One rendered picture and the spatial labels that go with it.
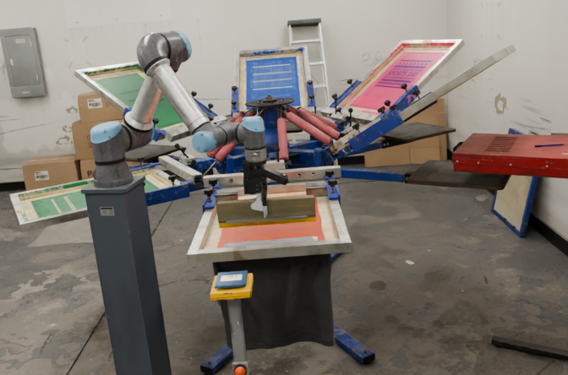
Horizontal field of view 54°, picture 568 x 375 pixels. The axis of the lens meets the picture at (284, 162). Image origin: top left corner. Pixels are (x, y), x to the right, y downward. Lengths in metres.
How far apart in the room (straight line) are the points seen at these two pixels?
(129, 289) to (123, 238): 0.22
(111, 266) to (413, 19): 5.12
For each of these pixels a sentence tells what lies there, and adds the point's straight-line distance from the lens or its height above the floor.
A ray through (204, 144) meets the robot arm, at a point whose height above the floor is 1.39.
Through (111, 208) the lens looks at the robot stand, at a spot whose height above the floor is 1.12.
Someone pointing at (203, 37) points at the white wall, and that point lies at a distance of 6.61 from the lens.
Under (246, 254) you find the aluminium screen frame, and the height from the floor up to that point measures 0.97.
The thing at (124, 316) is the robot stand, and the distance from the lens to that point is 2.41.
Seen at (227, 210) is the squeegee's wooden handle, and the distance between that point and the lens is 2.02.
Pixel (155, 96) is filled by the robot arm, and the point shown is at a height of 1.52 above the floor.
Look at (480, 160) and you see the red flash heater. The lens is 2.68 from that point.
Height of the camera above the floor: 1.76
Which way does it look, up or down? 14 degrees down
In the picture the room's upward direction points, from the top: 5 degrees counter-clockwise
